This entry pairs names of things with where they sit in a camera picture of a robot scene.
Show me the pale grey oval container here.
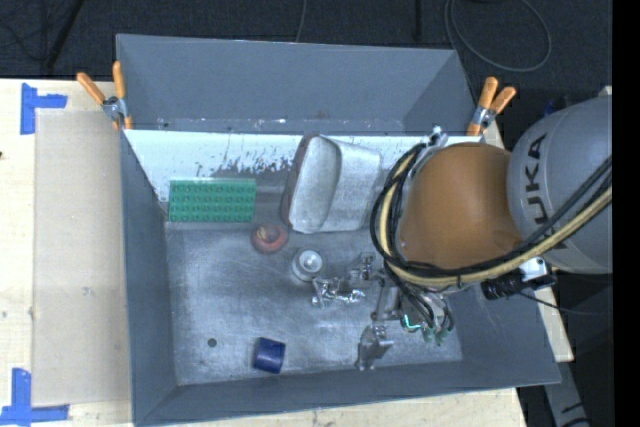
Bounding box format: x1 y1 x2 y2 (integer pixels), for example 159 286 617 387
281 134 385 235

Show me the dark blue cup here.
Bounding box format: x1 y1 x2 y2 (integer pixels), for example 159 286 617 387
251 336 287 375

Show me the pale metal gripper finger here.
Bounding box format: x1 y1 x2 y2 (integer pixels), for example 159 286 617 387
348 252 377 289
355 324 395 372

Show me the black cylinder on white bracket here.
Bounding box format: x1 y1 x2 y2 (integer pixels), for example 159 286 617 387
480 256 557 302

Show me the grey metal bin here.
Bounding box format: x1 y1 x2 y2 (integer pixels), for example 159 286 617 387
114 33 564 427

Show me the green studded flat block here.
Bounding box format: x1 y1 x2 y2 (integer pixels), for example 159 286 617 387
166 178 258 225

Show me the red and orange ring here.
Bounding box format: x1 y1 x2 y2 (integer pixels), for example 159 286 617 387
250 222 290 255

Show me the shiny crumpled foil piece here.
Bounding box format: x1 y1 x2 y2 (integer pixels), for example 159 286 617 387
310 276 367 310

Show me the pale wood flat board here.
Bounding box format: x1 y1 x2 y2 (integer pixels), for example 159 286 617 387
30 108 133 409

